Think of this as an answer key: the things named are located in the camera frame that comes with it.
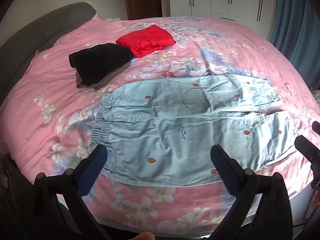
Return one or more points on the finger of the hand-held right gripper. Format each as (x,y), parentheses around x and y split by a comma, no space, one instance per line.
(317,127)
(308,148)

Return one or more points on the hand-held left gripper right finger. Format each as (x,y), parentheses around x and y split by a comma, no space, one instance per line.
(223,170)

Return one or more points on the person's left hand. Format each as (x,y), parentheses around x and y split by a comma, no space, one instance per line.
(143,236)

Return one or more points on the black folded garment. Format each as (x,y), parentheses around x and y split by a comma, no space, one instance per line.
(100,60)

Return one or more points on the white wardrobe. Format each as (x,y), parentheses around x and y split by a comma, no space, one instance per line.
(225,0)

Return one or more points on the blue curtain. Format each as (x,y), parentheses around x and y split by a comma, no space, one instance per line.
(297,20)

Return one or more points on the light blue strawberry print pants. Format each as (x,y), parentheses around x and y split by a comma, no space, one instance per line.
(175,120)

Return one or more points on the brown folded garment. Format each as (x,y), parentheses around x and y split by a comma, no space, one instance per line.
(105,81)

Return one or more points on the pink floral blanket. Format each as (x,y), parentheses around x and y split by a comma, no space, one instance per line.
(62,100)

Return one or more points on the person's right hand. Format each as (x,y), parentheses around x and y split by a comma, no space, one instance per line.
(317,200)

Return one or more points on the grey upholstered headboard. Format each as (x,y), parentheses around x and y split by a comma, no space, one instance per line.
(30,30)

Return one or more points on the red folded garment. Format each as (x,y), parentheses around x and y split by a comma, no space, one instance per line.
(146,40)

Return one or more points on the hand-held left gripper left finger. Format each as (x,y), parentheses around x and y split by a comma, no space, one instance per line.
(91,170)

